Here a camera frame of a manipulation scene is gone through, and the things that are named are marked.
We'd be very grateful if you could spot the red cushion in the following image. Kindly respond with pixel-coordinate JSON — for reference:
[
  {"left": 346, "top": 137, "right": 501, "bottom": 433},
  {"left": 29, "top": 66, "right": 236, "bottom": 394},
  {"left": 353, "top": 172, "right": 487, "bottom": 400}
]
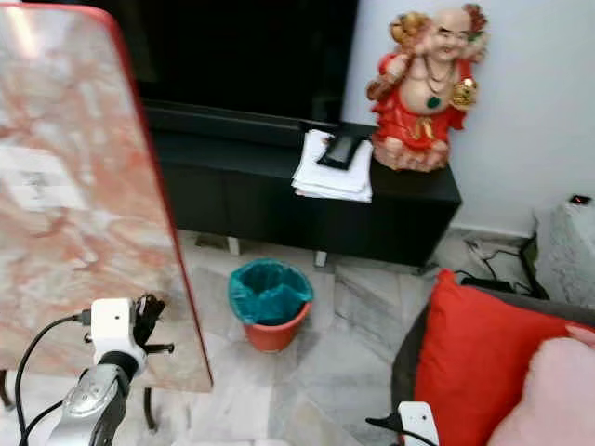
[{"left": 413, "top": 269, "right": 595, "bottom": 446}]

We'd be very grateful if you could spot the grey speckled stone block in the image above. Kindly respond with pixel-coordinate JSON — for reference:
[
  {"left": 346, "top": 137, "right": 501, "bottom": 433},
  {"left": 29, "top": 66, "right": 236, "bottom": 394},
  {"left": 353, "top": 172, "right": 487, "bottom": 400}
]
[{"left": 533, "top": 198, "right": 595, "bottom": 309}]

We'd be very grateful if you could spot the black television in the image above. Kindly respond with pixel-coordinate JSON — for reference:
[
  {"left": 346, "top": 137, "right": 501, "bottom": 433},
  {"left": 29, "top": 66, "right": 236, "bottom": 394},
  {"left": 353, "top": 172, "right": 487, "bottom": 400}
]
[{"left": 119, "top": 0, "right": 361, "bottom": 125}]

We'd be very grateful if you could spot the red laughing Buddha statue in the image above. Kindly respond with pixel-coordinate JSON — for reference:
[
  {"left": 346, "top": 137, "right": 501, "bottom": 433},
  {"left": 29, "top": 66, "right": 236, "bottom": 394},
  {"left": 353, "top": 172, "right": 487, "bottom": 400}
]
[{"left": 366, "top": 4, "right": 490, "bottom": 174}]

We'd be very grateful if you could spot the dark sofa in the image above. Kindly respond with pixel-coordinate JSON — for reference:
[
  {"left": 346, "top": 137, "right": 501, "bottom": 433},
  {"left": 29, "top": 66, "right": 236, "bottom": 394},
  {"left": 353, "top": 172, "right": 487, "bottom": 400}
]
[{"left": 390, "top": 279, "right": 595, "bottom": 446}]

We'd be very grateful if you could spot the black power adapter cable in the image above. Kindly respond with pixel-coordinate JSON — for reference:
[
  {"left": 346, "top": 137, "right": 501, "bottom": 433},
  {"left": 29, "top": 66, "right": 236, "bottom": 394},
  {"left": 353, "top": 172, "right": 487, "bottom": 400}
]
[{"left": 458, "top": 235, "right": 537, "bottom": 295}]

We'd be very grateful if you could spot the orange bin with green bag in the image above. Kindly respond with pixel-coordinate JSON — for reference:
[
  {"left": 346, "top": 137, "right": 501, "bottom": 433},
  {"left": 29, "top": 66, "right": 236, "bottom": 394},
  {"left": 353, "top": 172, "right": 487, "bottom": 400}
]
[{"left": 227, "top": 257, "right": 315, "bottom": 355}]

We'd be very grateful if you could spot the black TV console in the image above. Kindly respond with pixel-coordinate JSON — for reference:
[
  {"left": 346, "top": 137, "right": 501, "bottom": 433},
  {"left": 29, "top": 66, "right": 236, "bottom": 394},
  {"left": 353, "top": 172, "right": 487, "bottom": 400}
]
[{"left": 147, "top": 100, "right": 464, "bottom": 269}]

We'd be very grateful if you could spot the black metal board leg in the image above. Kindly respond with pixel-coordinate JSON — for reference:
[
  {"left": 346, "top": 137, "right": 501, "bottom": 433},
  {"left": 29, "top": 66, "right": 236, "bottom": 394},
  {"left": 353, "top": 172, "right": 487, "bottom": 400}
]
[
  {"left": 0, "top": 370, "right": 16, "bottom": 412},
  {"left": 143, "top": 387, "right": 158, "bottom": 434}
]

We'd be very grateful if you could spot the taped adhesive wall hook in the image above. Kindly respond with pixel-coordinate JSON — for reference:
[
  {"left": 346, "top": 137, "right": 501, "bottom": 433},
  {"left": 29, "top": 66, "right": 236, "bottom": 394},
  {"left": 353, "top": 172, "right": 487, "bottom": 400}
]
[{"left": 0, "top": 144, "right": 91, "bottom": 212}]

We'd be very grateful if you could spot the pink fluffy pillow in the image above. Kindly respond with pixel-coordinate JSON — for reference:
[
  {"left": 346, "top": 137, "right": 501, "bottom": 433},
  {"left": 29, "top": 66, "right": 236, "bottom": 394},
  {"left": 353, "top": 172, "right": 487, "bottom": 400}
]
[{"left": 486, "top": 323, "right": 595, "bottom": 446}]

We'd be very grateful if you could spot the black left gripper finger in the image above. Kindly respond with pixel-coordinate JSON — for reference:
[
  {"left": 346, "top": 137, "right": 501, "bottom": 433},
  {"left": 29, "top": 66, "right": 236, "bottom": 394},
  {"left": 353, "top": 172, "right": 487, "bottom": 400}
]
[{"left": 136, "top": 292, "right": 171, "bottom": 326}]

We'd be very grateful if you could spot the black flat case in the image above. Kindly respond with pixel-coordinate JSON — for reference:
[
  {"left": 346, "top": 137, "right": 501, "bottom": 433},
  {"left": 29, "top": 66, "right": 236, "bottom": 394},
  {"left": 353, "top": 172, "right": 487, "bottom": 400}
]
[{"left": 317, "top": 134, "right": 360, "bottom": 171}]

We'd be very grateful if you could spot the marble pattern board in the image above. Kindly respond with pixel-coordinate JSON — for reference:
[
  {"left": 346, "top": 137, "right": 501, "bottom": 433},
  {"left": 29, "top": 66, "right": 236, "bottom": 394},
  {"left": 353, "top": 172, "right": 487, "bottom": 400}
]
[{"left": 0, "top": 0, "right": 214, "bottom": 393}]

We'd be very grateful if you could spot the white paper stack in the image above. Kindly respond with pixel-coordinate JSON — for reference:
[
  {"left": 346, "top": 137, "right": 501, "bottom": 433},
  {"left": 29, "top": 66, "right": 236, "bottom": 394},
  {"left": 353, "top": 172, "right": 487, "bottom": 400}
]
[{"left": 291, "top": 129, "right": 374, "bottom": 204}]

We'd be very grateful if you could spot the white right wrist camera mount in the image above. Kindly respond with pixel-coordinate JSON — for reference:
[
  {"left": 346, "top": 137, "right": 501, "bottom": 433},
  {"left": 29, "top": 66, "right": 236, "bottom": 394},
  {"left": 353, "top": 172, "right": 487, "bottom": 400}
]
[{"left": 397, "top": 400, "right": 441, "bottom": 446}]

